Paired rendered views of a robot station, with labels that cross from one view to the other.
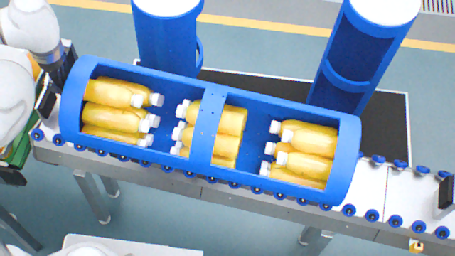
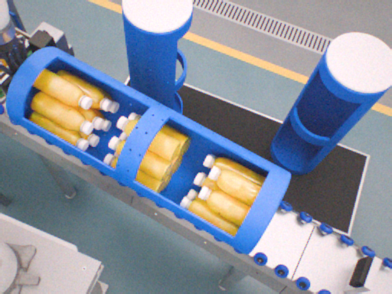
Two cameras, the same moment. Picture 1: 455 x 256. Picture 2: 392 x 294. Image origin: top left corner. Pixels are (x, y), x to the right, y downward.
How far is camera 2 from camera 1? 0.39 m
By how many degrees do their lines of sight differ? 6
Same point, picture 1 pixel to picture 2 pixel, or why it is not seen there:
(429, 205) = (343, 277)
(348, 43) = (322, 97)
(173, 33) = (153, 48)
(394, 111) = (352, 169)
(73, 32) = (94, 27)
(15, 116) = not seen: outside the picture
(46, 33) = not seen: outside the picture
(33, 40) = not seen: outside the picture
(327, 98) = (292, 142)
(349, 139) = (270, 195)
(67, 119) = (13, 102)
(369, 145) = (318, 194)
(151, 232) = (106, 216)
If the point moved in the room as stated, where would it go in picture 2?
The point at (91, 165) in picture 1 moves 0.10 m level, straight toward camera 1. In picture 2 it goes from (41, 148) to (44, 174)
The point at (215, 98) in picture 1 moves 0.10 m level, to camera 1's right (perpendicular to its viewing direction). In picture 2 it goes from (153, 119) to (185, 131)
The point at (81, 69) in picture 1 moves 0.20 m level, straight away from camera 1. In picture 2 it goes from (38, 59) to (40, 8)
